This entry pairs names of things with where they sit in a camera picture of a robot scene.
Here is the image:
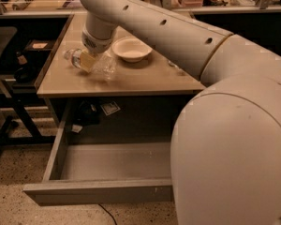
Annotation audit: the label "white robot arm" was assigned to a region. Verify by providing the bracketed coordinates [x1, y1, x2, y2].
[81, 0, 281, 225]

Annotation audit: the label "white paper bowl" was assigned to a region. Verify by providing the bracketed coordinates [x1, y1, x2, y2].
[111, 37, 153, 63]

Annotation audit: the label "full labelled water bottle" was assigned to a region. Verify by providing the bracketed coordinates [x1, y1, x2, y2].
[168, 60, 185, 76]

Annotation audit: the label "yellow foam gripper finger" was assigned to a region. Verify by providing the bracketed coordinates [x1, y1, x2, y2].
[80, 50, 96, 72]

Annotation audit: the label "open grey metal drawer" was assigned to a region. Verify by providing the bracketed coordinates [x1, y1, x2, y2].
[22, 100, 176, 207]

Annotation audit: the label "small dark box with label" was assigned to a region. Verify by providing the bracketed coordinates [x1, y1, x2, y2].
[24, 39, 55, 51]

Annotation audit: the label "black floor cable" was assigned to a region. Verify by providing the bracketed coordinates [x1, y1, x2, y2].
[97, 203, 119, 225]

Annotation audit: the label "clear crushed water bottle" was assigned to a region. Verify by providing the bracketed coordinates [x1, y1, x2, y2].
[63, 49, 116, 80]

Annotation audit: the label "grey cabinet with counter top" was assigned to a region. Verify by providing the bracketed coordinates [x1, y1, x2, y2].
[36, 12, 204, 121]

